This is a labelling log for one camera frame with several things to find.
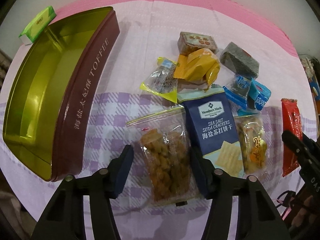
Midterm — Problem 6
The green tissue pack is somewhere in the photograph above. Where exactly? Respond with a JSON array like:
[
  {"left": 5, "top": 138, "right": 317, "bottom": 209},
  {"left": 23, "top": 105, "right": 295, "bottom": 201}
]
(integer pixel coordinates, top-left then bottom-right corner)
[{"left": 19, "top": 5, "right": 56, "bottom": 45}]

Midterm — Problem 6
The navy soda cracker pack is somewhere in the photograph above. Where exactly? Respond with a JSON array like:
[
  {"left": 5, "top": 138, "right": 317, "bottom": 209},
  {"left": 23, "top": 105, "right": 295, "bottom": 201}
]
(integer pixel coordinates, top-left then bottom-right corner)
[{"left": 177, "top": 87, "right": 245, "bottom": 178}]

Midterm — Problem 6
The red snack packet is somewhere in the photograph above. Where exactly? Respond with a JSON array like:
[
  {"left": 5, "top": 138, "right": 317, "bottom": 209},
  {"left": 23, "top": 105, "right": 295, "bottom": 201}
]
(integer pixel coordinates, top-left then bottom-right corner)
[{"left": 281, "top": 98, "right": 303, "bottom": 177}]

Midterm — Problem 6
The pink purple plaid tablecloth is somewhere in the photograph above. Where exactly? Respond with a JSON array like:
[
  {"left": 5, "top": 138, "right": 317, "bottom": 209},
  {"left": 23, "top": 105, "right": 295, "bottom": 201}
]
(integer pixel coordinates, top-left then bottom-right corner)
[{"left": 1, "top": 0, "right": 317, "bottom": 239}]

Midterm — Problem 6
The orange yellow snack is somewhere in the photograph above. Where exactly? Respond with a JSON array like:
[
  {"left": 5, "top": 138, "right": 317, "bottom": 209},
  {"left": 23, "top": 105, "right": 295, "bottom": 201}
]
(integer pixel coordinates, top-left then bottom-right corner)
[{"left": 174, "top": 48, "right": 220, "bottom": 87}]

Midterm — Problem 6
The blue snack pack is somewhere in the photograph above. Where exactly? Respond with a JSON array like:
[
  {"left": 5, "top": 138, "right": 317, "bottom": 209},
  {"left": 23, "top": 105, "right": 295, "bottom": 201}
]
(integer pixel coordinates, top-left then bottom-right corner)
[{"left": 223, "top": 74, "right": 251, "bottom": 109}]

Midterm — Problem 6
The clear bag fried snack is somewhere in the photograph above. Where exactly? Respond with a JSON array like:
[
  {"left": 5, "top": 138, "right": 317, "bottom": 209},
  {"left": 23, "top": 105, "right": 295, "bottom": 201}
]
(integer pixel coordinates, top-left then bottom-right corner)
[{"left": 126, "top": 105, "right": 200, "bottom": 205}]

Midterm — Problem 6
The clear bag nut brittle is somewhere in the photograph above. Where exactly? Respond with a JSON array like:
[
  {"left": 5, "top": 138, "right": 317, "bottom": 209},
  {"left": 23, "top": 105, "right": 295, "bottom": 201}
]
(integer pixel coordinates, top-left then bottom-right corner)
[{"left": 234, "top": 114, "right": 267, "bottom": 174}]

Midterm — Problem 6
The yellow edged clear candy pack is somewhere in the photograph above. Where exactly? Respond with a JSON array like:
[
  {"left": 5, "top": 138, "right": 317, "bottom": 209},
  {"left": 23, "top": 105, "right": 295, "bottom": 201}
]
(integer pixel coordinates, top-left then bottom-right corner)
[{"left": 140, "top": 57, "right": 178, "bottom": 103}]

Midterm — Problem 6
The grey sesame cake block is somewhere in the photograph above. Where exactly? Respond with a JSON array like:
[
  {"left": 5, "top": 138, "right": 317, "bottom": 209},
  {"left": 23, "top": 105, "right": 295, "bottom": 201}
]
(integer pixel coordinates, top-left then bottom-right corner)
[{"left": 220, "top": 42, "right": 260, "bottom": 79}]

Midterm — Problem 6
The gold toffee tin box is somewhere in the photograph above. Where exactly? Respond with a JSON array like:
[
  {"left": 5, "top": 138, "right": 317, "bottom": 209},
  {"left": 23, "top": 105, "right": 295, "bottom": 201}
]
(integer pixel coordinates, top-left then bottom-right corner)
[{"left": 3, "top": 7, "right": 120, "bottom": 181}]

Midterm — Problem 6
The brown cake square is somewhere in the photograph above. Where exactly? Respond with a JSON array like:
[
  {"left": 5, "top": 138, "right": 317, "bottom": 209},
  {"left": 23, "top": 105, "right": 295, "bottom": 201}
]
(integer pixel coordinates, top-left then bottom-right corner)
[{"left": 177, "top": 31, "right": 219, "bottom": 55}]

